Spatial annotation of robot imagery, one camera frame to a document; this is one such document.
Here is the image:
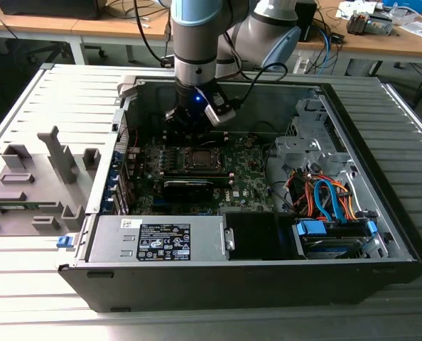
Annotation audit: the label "silver CPU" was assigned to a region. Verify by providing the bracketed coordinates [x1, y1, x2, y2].
[191, 149, 215, 167]

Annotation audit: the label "metal socket cover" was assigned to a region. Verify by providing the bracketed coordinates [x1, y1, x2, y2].
[183, 146, 227, 171]

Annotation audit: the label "black RAM slot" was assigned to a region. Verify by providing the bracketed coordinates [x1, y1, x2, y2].
[210, 129, 230, 144]

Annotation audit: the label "CPU socket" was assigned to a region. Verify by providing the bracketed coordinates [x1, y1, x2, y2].
[177, 146, 227, 172]

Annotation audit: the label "black RAM stick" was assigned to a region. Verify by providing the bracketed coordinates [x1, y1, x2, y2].
[196, 175, 234, 188]
[163, 170, 234, 179]

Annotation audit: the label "black graphics card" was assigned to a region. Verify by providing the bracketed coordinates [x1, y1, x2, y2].
[160, 178, 216, 204]

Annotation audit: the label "green motherboard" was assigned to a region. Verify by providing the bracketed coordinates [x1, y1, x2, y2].
[125, 133, 281, 217]

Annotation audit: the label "wooden desk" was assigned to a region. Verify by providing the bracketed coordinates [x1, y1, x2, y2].
[296, 0, 422, 77]
[0, 0, 173, 67]

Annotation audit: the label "grey metal drive cage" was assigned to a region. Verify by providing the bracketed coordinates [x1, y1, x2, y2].
[274, 98, 358, 175]

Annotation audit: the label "black speaker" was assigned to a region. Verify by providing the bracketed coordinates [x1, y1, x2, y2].
[298, 1, 318, 43]

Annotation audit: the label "black office chair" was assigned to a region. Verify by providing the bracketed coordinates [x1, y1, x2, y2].
[13, 38, 107, 67]

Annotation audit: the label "grey parts rack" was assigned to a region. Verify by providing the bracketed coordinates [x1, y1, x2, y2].
[0, 126, 102, 238]

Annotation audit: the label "black box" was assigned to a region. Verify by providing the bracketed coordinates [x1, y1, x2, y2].
[0, 0, 107, 21]

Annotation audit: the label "grey power supply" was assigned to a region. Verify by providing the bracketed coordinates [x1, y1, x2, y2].
[85, 215, 230, 264]

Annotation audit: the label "metal heat sink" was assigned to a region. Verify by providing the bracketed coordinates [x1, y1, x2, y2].
[345, 10, 371, 36]

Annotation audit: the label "white papers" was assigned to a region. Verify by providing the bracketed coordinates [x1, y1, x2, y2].
[335, 1, 379, 18]

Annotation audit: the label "black PC case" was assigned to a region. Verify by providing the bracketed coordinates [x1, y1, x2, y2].
[56, 76, 422, 313]

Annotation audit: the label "green RAM stick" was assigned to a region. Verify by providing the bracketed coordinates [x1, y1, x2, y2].
[0, 202, 40, 211]

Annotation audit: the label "hard disk in blue carrier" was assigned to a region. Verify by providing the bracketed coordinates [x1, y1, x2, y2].
[291, 217, 379, 260]

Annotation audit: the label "grey device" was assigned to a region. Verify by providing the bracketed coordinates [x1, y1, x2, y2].
[365, 12, 394, 36]

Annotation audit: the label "blue box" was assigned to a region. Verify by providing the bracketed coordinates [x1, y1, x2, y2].
[381, 0, 422, 11]

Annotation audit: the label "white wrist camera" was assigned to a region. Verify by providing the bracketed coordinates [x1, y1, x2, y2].
[203, 90, 237, 127]

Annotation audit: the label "black camera cable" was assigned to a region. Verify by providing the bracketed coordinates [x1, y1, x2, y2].
[232, 62, 289, 107]

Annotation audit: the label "blue cable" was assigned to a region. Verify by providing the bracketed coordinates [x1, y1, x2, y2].
[319, 28, 338, 72]

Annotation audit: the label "orange wire bundle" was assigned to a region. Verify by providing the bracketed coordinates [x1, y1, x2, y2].
[293, 175, 318, 216]
[330, 180, 359, 222]

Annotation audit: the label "blue wire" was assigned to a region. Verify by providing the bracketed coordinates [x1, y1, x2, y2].
[313, 178, 344, 223]

